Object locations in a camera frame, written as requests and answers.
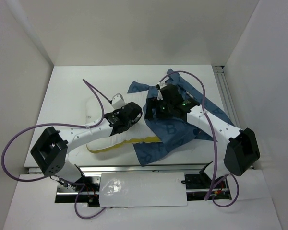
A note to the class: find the aluminium side rail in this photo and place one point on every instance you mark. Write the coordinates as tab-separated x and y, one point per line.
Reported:
225	94

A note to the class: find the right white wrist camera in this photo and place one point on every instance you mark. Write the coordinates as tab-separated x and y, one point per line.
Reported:
161	87

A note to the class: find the white cover sheet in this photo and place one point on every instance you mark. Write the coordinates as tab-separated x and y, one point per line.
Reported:
153	189

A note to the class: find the white pillow yellow trim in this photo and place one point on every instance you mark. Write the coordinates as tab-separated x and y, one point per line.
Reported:
138	133

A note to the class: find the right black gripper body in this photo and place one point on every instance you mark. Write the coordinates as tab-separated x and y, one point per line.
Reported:
164	110

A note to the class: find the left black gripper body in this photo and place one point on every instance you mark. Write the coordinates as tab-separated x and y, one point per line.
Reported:
132	121

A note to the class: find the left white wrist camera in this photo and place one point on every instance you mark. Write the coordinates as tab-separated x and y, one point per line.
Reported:
117	101

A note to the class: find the blue cartoon print pillowcase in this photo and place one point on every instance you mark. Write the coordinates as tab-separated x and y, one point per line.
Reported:
172	133

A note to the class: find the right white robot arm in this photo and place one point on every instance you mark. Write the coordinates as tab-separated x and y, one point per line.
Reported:
241	148

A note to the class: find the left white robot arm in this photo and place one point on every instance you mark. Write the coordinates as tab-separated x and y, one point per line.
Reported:
53	145

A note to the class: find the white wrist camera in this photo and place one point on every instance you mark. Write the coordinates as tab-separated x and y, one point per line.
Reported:
161	87
117	101

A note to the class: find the aluminium front rail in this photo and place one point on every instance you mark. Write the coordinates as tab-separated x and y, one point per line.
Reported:
179	167

